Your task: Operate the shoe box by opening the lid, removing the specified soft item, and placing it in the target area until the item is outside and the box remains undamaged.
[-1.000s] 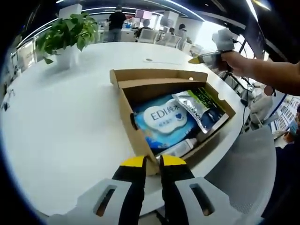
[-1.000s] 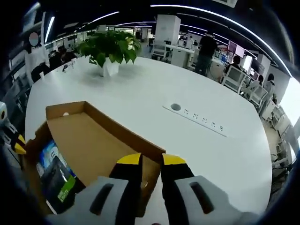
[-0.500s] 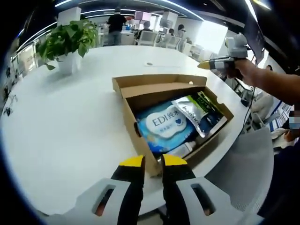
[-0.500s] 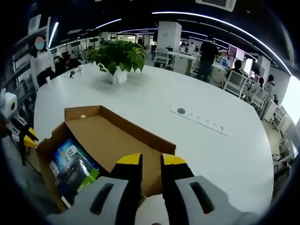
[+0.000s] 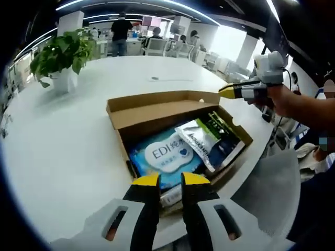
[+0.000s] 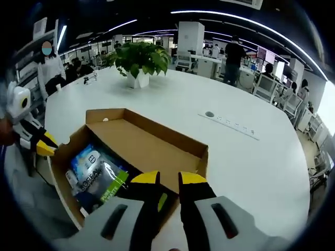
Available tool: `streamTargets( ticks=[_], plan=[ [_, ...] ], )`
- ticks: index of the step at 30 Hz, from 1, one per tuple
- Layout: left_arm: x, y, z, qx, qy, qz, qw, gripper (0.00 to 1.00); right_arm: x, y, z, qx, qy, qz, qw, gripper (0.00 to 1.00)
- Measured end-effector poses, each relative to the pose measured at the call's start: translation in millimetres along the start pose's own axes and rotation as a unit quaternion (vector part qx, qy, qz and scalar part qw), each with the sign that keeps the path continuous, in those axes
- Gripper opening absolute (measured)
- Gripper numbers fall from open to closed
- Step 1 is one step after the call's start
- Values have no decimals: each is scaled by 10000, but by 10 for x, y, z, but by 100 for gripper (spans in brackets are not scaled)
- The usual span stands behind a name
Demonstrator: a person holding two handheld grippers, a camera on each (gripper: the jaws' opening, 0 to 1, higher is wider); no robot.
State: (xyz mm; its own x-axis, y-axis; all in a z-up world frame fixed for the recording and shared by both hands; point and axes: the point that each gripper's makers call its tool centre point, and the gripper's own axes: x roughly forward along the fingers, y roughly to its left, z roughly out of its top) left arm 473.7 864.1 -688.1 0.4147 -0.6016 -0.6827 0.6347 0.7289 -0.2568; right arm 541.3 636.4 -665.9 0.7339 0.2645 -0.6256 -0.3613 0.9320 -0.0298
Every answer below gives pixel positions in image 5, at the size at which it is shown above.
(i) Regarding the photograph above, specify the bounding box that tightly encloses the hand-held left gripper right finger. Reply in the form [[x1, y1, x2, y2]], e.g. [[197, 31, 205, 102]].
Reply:
[[181, 172, 292, 251]]

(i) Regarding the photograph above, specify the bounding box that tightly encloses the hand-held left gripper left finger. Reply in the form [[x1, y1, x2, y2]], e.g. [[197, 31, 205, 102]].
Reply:
[[51, 172, 161, 251]]

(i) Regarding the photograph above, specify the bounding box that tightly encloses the clear tube bottle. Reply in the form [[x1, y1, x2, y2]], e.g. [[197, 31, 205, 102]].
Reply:
[[159, 184, 184, 209]]

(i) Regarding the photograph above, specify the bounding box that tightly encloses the blue soft wet wipes pack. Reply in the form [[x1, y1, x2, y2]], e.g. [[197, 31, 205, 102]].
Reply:
[[128, 127, 207, 191]]

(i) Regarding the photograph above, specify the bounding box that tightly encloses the brown cardboard shoe box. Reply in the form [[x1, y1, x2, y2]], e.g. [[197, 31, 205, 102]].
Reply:
[[106, 90, 254, 218]]

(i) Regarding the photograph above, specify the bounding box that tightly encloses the silver soft pouch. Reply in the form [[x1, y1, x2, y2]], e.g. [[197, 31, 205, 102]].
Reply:
[[174, 119, 246, 173]]

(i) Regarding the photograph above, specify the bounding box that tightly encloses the person's right hand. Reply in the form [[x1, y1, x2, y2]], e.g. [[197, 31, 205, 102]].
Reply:
[[255, 85, 297, 118]]

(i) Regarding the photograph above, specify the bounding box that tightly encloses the dark green striped packet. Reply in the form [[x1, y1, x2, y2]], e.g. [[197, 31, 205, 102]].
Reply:
[[206, 111, 238, 139]]

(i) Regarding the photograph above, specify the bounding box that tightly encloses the ceiling light strip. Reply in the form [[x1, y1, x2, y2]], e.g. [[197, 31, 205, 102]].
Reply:
[[265, 0, 281, 24], [55, 0, 221, 26]]

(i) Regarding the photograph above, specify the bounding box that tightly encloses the white office chair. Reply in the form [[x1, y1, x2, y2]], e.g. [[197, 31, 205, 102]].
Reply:
[[144, 38, 168, 56], [172, 43, 195, 60]]

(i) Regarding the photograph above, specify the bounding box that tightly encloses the person's dark blue clothing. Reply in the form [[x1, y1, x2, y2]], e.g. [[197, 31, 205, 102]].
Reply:
[[286, 167, 335, 244]]

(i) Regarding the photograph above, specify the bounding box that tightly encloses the green potted plant white pot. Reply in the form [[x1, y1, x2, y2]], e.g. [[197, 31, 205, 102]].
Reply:
[[29, 28, 96, 93]]

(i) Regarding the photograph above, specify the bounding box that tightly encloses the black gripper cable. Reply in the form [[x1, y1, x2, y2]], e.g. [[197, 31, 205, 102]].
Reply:
[[271, 67, 293, 139]]

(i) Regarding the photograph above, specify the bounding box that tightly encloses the pink wall screen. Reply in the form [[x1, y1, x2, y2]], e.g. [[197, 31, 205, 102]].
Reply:
[[142, 16, 162, 27]]

